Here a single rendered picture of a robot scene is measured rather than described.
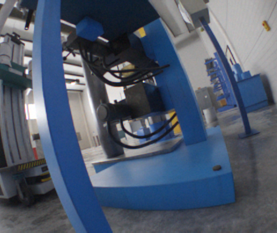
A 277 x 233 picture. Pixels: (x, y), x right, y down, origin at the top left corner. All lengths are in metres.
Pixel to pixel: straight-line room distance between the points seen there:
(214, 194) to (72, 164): 0.43
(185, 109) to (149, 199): 0.68
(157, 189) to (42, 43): 0.57
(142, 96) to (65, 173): 0.70
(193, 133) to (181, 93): 0.30
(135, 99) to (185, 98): 0.36
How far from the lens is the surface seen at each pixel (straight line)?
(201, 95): 11.28
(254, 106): 3.10
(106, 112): 0.80
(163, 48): 1.18
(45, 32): 0.40
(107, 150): 1.45
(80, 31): 0.88
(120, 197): 0.68
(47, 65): 0.34
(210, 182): 0.50
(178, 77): 1.08
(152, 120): 2.58
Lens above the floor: 0.33
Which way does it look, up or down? 5 degrees up
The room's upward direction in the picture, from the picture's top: 17 degrees counter-clockwise
